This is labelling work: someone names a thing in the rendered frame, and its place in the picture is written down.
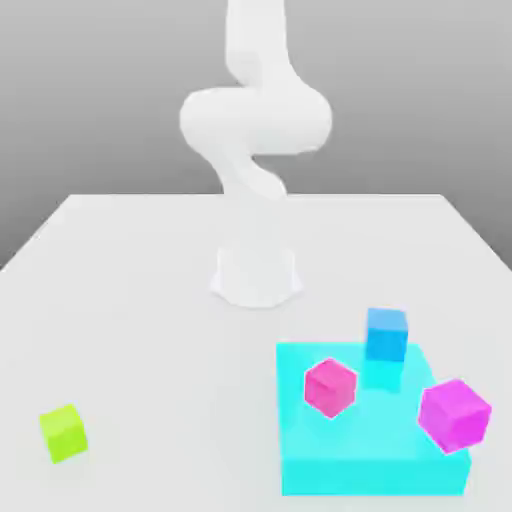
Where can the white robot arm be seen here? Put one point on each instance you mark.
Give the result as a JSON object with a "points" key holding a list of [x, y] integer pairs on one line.
{"points": [[256, 120]]}

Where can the small pink cube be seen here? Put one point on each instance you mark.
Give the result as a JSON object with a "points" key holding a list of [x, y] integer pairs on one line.
{"points": [[330, 388]]}

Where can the small blue cube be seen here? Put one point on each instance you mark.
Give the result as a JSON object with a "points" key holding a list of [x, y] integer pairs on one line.
{"points": [[386, 338]]}

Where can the small magenta cube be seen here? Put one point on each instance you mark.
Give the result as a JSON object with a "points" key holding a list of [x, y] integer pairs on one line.
{"points": [[454, 416]]}

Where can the small lime green cube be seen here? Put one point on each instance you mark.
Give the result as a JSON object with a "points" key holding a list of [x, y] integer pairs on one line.
{"points": [[64, 434]]}

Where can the large cyan box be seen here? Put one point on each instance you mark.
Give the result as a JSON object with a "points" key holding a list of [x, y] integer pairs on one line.
{"points": [[360, 452]]}

